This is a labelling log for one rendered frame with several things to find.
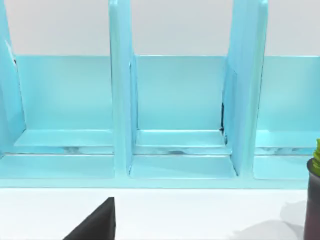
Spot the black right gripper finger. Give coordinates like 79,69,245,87
62,196,117,240

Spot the light blue rack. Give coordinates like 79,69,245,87
0,0,320,190

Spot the dark grey plant pot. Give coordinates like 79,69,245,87
303,157,320,240

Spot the green plant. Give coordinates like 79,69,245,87
311,138,320,170

